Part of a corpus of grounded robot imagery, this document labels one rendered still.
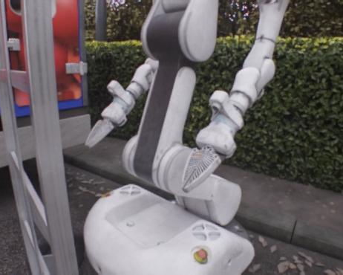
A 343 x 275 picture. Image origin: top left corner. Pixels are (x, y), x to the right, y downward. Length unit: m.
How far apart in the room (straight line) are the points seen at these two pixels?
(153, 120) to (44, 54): 0.53
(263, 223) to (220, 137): 0.93
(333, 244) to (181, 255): 0.92
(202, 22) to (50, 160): 0.59
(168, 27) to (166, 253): 0.65
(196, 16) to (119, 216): 0.74
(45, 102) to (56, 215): 0.15
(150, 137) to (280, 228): 0.94
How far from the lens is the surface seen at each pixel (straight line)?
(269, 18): 0.86
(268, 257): 1.39
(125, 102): 0.97
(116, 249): 0.82
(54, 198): 0.37
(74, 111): 1.91
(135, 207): 1.04
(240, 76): 0.76
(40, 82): 0.33
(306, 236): 1.49
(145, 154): 0.80
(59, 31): 1.82
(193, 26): 0.76
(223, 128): 0.65
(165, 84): 0.81
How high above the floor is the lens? 0.88
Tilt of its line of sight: 16 degrees down
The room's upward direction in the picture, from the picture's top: 1 degrees clockwise
